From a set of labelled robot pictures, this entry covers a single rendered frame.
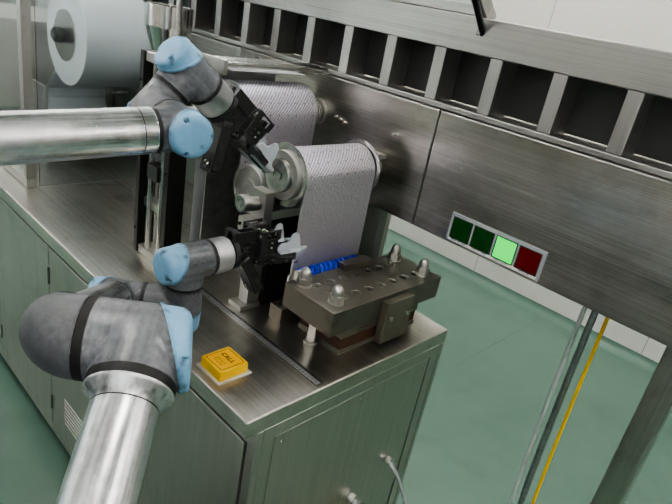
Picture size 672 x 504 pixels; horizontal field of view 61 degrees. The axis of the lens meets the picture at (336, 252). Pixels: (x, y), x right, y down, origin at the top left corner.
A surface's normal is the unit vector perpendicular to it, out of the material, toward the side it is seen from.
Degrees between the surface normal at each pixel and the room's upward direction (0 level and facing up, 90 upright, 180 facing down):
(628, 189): 90
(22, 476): 0
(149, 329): 28
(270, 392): 0
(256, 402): 0
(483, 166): 90
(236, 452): 90
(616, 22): 90
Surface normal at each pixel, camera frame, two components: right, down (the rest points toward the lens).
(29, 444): 0.18, -0.90
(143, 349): 0.43, -0.58
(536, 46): -0.70, 0.17
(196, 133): 0.60, 0.42
